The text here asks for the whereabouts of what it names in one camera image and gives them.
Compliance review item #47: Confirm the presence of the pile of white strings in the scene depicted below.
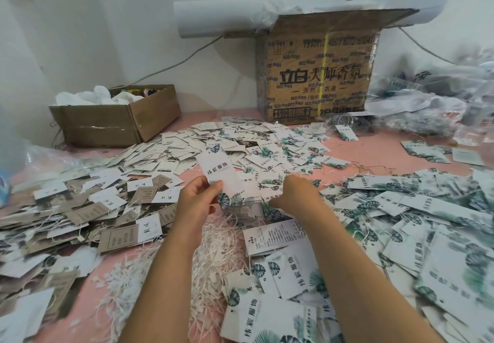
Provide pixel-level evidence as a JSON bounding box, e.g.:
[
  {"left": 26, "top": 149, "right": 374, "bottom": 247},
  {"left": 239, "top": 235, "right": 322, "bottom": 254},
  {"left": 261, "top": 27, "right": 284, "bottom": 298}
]
[{"left": 93, "top": 215, "right": 248, "bottom": 340}]

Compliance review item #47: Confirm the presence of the small open cardboard box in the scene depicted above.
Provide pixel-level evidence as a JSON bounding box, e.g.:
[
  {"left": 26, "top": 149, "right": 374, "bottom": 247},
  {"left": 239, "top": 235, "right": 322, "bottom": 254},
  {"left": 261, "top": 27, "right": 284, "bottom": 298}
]
[{"left": 49, "top": 84, "right": 182, "bottom": 149}]

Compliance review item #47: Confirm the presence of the blue tissue pack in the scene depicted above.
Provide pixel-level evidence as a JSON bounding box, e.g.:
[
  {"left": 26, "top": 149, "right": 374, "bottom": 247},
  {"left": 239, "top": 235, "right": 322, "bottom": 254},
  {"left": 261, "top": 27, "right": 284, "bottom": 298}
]
[{"left": 0, "top": 170, "right": 12, "bottom": 209}]

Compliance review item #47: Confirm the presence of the clear plastic bag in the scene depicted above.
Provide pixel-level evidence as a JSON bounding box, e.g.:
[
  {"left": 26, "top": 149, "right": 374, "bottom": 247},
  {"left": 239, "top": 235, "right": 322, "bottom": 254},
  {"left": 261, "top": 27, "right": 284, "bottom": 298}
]
[{"left": 23, "top": 144, "right": 86, "bottom": 185}]

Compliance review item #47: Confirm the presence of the black cable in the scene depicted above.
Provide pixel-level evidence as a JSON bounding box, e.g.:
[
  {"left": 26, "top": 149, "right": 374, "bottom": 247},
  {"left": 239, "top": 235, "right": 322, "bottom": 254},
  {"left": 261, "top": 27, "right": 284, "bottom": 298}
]
[{"left": 123, "top": 36, "right": 225, "bottom": 89}]

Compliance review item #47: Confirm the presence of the white crumpled material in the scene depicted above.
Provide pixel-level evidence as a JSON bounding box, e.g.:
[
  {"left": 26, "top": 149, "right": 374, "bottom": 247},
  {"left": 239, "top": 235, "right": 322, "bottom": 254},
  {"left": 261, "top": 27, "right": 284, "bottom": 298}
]
[{"left": 56, "top": 85, "right": 145, "bottom": 107}]

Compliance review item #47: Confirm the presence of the heap of clear plastic bags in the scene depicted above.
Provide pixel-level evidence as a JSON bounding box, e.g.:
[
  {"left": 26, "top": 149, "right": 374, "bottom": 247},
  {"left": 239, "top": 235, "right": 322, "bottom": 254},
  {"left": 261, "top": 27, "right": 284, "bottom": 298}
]
[{"left": 363, "top": 41, "right": 494, "bottom": 147}]

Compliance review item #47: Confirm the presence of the person's left hand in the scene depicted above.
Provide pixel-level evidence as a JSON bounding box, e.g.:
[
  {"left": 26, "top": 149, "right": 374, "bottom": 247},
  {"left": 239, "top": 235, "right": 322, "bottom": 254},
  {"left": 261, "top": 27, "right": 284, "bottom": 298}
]
[{"left": 173, "top": 175, "right": 225, "bottom": 235}]

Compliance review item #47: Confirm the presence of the person's left forearm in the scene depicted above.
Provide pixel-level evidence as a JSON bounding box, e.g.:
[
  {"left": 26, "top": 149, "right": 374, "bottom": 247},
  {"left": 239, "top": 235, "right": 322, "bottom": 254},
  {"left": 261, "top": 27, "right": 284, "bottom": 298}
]
[{"left": 119, "top": 227, "right": 209, "bottom": 343}]

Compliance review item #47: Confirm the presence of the white roll in plastic wrap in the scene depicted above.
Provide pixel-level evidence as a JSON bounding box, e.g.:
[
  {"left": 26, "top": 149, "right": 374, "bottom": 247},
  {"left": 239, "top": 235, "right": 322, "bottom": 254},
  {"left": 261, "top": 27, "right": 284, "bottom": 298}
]
[{"left": 173, "top": 0, "right": 449, "bottom": 39}]

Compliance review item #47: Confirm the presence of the large printed cardboard box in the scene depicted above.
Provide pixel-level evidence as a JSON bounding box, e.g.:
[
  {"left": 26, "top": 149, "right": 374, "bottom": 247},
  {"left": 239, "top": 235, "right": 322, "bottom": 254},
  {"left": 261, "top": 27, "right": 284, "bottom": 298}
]
[{"left": 256, "top": 8, "right": 418, "bottom": 125}]

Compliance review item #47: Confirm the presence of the person's right hand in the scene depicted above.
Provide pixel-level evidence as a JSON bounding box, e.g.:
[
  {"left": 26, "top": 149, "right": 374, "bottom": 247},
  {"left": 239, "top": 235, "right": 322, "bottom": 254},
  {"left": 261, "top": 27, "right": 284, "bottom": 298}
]
[{"left": 268, "top": 174, "right": 329, "bottom": 220}]

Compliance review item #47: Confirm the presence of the single white leaf print tag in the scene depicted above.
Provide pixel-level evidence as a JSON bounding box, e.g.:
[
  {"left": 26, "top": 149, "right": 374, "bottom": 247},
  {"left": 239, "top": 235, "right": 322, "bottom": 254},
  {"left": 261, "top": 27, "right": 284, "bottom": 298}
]
[{"left": 195, "top": 149, "right": 248, "bottom": 201}]

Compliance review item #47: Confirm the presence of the pile of brown white tags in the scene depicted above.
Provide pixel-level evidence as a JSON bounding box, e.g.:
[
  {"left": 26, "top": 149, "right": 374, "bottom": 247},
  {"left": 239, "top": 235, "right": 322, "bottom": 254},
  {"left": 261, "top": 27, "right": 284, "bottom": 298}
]
[{"left": 0, "top": 167, "right": 186, "bottom": 343}]

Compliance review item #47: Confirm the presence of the heap of small tags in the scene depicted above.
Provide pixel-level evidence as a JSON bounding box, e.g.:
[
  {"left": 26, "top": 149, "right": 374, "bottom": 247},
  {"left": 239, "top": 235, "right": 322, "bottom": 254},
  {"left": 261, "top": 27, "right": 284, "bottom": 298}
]
[{"left": 100, "top": 118, "right": 352, "bottom": 178}]

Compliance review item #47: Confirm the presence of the pile of green leaf tags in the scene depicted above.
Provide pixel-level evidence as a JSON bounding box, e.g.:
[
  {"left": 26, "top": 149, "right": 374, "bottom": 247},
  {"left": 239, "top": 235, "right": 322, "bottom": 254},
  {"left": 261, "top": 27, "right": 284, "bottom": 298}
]
[{"left": 220, "top": 161, "right": 494, "bottom": 343}]

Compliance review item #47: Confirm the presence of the person's right forearm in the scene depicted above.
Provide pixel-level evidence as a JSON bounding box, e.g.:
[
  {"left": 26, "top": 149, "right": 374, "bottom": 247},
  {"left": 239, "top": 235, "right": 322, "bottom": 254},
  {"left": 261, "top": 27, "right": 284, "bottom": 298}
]
[{"left": 297, "top": 200, "right": 445, "bottom": 343}]

